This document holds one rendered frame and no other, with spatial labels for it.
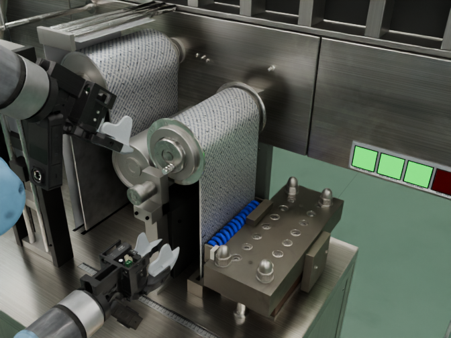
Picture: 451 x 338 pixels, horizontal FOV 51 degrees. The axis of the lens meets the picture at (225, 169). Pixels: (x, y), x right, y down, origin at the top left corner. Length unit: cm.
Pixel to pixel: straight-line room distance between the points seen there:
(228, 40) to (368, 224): 197
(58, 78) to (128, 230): 74
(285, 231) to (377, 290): 148
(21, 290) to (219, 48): 75
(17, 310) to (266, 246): 57
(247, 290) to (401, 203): 233
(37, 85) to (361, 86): 69
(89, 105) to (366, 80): 61
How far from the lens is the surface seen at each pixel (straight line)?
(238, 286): 100
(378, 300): 251
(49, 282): 123
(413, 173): 112
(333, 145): 116
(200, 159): 94
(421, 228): 306
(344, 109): 112
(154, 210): 100
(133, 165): 108
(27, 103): 64
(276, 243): 109
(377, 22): 105
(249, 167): 114
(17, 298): 122
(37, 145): 71
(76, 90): 70
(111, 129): 75
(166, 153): 96
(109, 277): 83
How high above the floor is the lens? 172
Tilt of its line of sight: 31 degrees down
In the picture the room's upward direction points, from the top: 1 degrees clockwise
